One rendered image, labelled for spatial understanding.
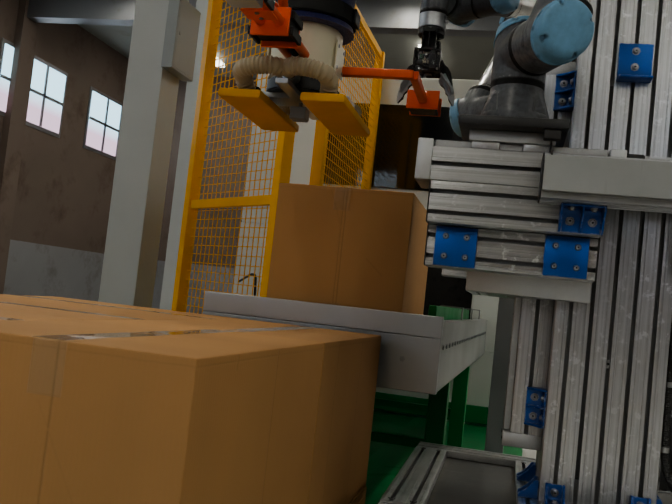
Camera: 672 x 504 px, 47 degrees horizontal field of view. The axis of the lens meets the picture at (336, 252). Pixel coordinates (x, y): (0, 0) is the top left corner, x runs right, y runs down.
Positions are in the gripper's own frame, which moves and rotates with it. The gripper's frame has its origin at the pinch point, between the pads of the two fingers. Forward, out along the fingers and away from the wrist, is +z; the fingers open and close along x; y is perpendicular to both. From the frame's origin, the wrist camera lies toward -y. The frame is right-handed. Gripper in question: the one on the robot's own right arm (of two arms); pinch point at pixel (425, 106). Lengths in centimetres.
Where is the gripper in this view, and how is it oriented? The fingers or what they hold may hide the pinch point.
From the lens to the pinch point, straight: 216.6
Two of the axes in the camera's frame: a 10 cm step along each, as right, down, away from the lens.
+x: 9.7, 0.9, -2.1
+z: -1.1, 9.9, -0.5
